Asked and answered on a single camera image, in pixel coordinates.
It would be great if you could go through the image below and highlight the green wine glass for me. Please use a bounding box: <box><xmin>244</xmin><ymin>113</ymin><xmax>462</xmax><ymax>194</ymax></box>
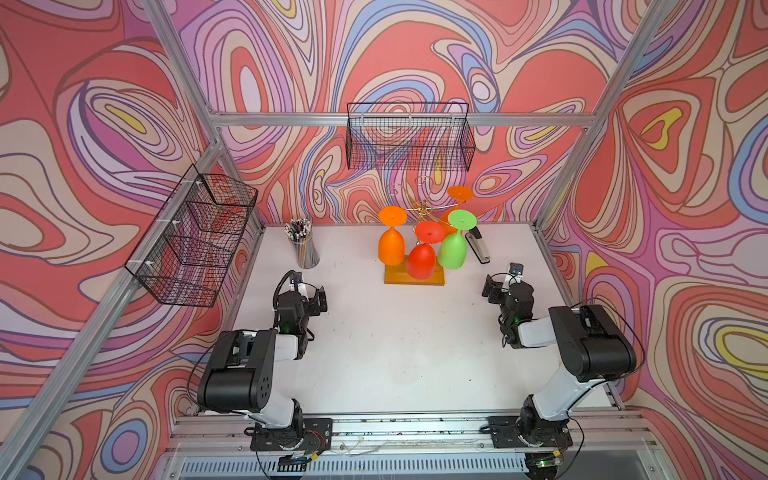
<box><xmin>437</xmin><ymin>209</ymin><xmax>477</xmax><ymax>270</ymax></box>

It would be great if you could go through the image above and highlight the red wine glass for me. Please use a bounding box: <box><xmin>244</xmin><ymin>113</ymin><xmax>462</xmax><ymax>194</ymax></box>
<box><xmin>406</xmin><ymin>221</ymin><xmax>445</xmax><ymax>281</ymax></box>

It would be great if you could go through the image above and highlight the orange wine glass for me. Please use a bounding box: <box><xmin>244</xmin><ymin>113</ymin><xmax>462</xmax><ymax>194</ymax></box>
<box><xmin>378</xmin><ymin>206</ymin><xmax>408</xmax><ymax>266</ymax></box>
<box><xmin>440</xmin><ymin>186</ymin><xmax>474</xmax><ymax>236</ymax></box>

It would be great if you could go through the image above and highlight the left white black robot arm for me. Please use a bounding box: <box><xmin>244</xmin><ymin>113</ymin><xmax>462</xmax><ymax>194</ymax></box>
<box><xmin>196</xmin><ymin>270</ymin><xmax>332</xmax><ymax>456</ymax></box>

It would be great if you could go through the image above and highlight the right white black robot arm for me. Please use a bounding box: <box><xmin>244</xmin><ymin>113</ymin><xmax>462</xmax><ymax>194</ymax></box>
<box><xmin>481</xmin><ymin>274</ymin><xmax>637</xmax><ymax>449</ymax></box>

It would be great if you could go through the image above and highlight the black silver stapler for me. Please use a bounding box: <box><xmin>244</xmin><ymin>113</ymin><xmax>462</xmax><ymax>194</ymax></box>
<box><xmin>465</xmin><ymin>227</ymin><xmax>491</xmax><ymax>265</ymax></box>

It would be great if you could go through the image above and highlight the metal pen cup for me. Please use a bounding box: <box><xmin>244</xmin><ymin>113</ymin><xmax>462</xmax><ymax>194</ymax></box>
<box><xmin>284</xmin><ymin>218</ymin><xmax>320</xmax><ymax>269</ymax></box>

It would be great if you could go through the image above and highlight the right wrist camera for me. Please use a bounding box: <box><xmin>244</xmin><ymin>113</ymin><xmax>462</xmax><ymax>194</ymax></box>
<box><xmin>508</xmin><ymin>262</ymin><xmax>524</xmax><ymax>278</ymax></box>

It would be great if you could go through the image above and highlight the left black wire basket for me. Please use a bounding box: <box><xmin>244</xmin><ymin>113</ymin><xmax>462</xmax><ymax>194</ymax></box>
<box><xmin>124</xmin><ymin>165</ymin><xmax>258</xmax><ymax>308</ymax></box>

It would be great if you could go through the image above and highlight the black wire basket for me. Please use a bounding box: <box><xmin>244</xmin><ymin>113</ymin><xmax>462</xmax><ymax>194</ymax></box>
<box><xmin>124</xmin><ymin>165</ymin><xmax>258</xmax><ymax>308</ymax></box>
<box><xmin>345</xmin><ymin>100</ymin><xmax>476</xmax><ymax>173</ymax></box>

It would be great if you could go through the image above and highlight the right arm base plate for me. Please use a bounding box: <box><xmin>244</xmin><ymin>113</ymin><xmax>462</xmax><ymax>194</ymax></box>
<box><xmin>479</xmin><ymin>416</ymin><xmax>573</xmax><ymax>450</ymax></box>

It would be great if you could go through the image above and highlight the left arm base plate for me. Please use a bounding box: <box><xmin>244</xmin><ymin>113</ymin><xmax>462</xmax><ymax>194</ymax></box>
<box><xmin>246</xmin><ymin>417</ymin><xmax>334</xmax><ymax>454</ymax></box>

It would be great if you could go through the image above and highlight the back black wire basket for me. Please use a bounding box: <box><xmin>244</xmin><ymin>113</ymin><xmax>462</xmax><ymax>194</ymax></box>
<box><xmin>345</xmin><ymin>100</ymin><xmax>476</xmax><ymax>173</ymax></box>

